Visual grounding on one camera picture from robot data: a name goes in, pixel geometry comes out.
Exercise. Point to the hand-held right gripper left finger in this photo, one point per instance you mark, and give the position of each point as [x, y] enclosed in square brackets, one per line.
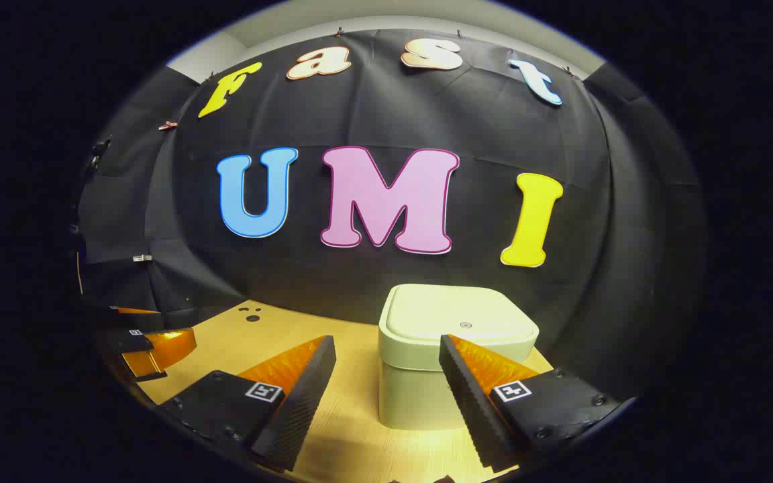
[296, 409]

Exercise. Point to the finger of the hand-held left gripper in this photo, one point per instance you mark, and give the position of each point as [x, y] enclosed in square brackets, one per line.
[158, 352]
[133, 310]

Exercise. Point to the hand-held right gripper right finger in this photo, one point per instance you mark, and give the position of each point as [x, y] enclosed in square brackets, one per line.
[474, 409]

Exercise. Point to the pale green desktop garbage bin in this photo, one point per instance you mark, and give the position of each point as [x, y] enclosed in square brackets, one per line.
[420, 396]

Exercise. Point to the light wooden desktop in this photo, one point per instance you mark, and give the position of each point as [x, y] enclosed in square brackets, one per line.
[353, 429]

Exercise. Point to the black backdrop cloth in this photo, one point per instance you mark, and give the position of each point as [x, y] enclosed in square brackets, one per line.
[333, 282]

